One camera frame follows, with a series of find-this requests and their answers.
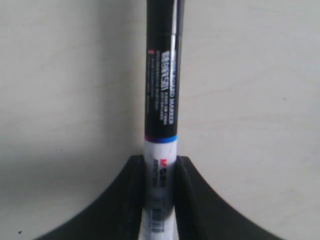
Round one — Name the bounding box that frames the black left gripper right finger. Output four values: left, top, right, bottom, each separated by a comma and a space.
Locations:
174, 156, 320, 240

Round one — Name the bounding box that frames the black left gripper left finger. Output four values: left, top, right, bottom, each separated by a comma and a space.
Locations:
39, 155, 145, 240

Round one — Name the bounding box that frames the black white whiteboard marker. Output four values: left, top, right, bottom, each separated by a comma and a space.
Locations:
141, 0, 185, 240

